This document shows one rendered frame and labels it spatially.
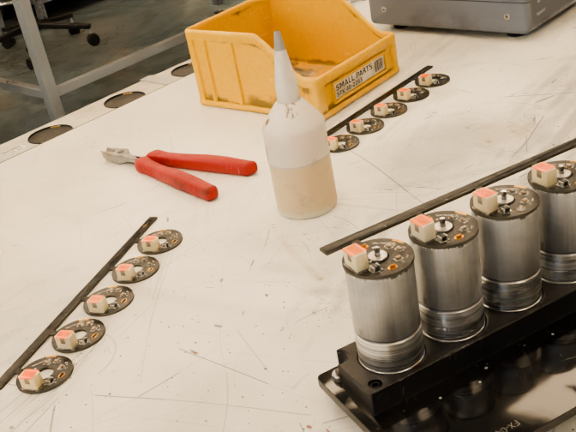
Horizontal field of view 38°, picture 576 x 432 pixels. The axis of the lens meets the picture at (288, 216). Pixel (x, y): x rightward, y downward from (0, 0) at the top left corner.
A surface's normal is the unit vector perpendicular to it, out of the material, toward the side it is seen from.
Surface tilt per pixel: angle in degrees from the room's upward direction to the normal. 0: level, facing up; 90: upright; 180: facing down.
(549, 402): 0
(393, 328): 90
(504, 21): 90
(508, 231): 90
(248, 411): 0
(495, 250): 90
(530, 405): 0
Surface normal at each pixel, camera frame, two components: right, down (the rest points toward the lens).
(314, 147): 0.58, 0.40
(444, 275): -0.24, 0.49
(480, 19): -0.65, 0.45
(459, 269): 0.18, 0.43
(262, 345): -0.17, -0.87
